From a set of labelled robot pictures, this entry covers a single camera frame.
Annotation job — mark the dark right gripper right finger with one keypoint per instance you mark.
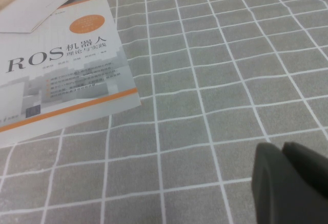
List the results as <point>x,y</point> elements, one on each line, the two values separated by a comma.
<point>310,162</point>

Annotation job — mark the white orange ROS book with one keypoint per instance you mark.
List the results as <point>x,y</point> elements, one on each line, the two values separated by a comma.
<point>77,80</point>

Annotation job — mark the grey checked tablecloth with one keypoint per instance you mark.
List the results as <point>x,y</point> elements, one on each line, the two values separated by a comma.
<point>205,80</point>

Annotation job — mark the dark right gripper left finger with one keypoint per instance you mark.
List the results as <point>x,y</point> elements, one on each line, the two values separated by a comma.
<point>282,195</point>

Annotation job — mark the brochure with desert photo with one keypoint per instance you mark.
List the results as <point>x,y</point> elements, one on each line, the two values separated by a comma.
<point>38,11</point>

